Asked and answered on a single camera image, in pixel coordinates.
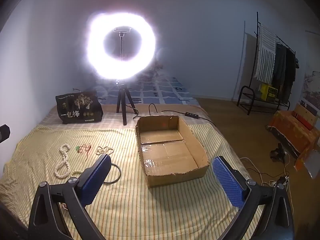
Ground red cord green pendant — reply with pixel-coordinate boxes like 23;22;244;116
75;144;92;160

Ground dark thin bangle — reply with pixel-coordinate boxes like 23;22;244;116
103;163;121;185

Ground black object on floor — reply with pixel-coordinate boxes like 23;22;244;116
270;143;286;164

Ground black cable with remote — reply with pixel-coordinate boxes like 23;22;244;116
125;103;218;128

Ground black snack bag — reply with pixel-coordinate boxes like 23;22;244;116
55;90;104;124

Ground long white pearl necklace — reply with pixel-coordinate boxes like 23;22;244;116
54;143;71;179

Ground wall landscape painting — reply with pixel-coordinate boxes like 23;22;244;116
302;65;319;112

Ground blue patterned bedsheet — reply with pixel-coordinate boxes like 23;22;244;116
87;76;199;106

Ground bright ring light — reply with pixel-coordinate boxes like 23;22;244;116
86;12;156;80

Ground orange covered box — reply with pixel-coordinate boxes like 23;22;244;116
266;111;319;171

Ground black clothes rack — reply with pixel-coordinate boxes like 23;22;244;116
236;13;299;115

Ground yellow striped blanket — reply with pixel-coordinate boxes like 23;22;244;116
1;126;237;239

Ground white striped hanging cloth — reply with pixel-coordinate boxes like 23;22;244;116
254;23;277;84

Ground dark hanging clothes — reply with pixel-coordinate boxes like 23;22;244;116
272;43;299;103

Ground black tripod stand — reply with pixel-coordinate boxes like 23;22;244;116
116;81;138;126

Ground white power strip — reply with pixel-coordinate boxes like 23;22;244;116
270;176;289;186

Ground small cream bead bracelet cluster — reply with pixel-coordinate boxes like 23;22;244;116
95;146;114;155

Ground brown cardboard box tray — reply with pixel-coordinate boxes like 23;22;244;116
135;115;209;188

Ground yellow box on rack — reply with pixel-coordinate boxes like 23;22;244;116
260;83;278;102

